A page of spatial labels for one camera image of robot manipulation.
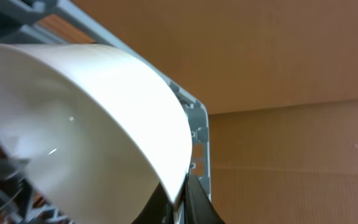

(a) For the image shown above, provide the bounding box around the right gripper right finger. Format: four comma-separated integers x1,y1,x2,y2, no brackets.
184,174,225,224

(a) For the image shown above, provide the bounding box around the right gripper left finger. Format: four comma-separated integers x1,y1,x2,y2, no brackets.
132,184,174,224

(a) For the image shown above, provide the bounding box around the white upturned bowl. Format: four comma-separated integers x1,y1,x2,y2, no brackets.
0,44,192,223

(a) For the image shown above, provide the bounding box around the grey dish rack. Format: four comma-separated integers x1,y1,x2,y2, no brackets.
0,1,210,223

